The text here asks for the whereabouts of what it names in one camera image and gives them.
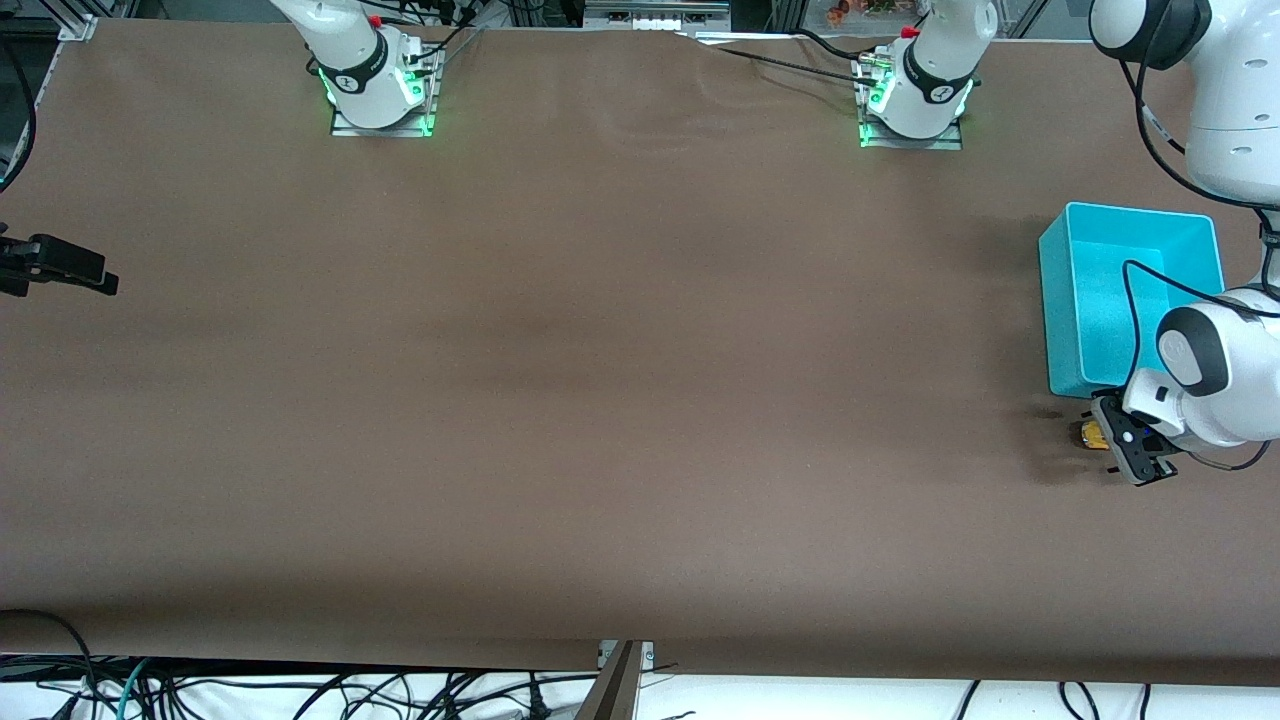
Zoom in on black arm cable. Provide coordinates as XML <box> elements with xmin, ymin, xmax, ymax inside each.
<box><xmin>0</xmin><ymin>40</ymin><xmax>39</xmax><ymax>193</ymax></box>
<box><xmin>1118</xmin><ymin>0</ymin><xmax>1280</xmax><ymax>473</ymax></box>

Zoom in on teal cable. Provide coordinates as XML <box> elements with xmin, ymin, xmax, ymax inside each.
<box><xmin>112</xmin><ymin>657</ymin><xmax>153</xmax><ymax>720</ymax></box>

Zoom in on small orange items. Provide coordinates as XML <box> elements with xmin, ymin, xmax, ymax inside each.
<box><xmin>826</xmin><ymin>0</ymin><xmax>901</xmax><ymax>27</ymax></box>

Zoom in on aluminium table side rail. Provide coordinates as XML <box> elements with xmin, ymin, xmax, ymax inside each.
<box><xmin>0</xmin><ymin>38</ymin><xmax>63</xmax><ymax>191</ymax></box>

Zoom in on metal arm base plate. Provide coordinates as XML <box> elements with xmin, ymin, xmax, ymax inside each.
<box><xmin>857</xmin><ymin>55</ymin><xmax>965</xmax><ymax>152</ymax></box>
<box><xmin>330</xmin><ymin>42</ymin><xmax>442</xmax><ymax>139</ymax></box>

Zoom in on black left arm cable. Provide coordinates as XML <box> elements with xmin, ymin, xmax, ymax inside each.
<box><xmin>1118</xmin><ymin>0</ymin><xmax>1280</xmax><ymax>473</ymax></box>

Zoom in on metal frame post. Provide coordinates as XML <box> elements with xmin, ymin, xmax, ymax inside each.
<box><xmin>575</xmin><ymin>640</ymin><xmax>656</xmax><ymax>720</ymax></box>

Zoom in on grey power strip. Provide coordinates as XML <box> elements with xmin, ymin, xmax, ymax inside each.
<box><xmin>583</xmin><ymin>0</ymin><xmax>733</xmax><ymax>33</ymax></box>

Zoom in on teal plastic storage bin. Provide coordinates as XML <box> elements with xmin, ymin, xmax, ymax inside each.
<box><xmin>1038</xmin><ymin>202</ymin><xmax>1225</xmax><ymax>398</ymax></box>

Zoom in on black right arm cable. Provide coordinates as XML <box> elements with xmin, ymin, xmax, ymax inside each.
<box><xmin>0</xmin><ymin>40</ymin><xmax>39</xmax><ymax>193</ymax></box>

